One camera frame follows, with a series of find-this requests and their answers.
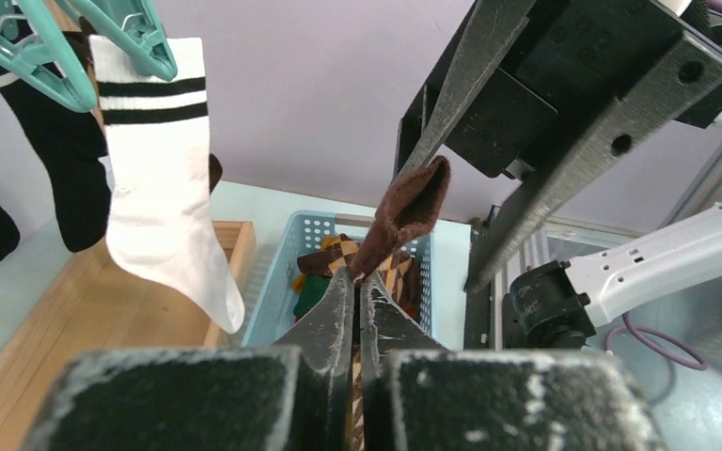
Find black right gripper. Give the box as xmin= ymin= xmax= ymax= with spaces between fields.
xmin=393 ymin=0 xmax=722 ymax=293

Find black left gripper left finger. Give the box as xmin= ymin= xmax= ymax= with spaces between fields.
xmin=24 ymin=270 xmax=355 ymax=450

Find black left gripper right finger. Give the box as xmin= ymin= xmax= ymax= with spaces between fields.
xmin=359 ymin=276 xmax=667 ymax=450

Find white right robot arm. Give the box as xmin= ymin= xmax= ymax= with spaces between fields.
xmin=394 ymin=1 xmax=722 ymax=350

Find wooden hanger stand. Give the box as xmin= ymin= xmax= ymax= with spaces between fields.
xmin=0 ymin=234 xmax=224 ymax=450

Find light blue plastic basket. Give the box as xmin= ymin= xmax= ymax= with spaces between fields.
xmin=242 ymin=210 xmax=433 ymax=347

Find green sock in basket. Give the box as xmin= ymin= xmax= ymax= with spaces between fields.
xmin=292 ymin=274 xmax=330 ymax=322

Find black sock white stripes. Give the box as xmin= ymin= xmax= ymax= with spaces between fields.
xmin=0 ymin=66 xmax=111 ymax=253

